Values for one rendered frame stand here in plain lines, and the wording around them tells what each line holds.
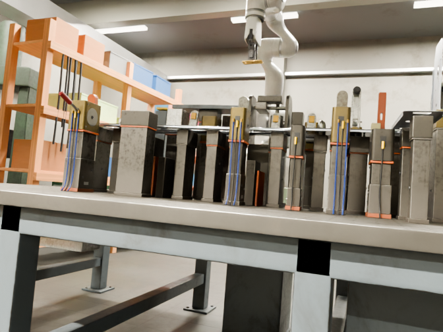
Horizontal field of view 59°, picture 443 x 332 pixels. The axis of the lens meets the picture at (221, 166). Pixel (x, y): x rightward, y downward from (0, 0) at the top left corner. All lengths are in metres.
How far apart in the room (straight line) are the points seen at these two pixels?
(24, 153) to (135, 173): 2.45
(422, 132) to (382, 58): 7.44
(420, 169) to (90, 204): 0.87
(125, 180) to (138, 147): 0.13
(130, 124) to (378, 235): 1.05
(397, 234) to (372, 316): 0.37
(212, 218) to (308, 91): 7.70
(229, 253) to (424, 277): 0.40
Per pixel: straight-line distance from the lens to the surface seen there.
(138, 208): 0.97
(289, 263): 0.89
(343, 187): 1.31
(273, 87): 2.15
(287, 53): 2.13
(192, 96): 9.25
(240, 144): 1.39
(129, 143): 1.56
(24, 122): 7.02
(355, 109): 1.75
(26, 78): 7.10
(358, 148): 1.55
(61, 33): 4.02
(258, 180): 1.52
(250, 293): 2.13
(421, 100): 8.40
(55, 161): 3.86
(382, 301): 1.14
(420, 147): 1.18
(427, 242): 0.83
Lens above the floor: 0.74
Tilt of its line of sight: 4 degrees up
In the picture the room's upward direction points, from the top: 4 degrees clockwise
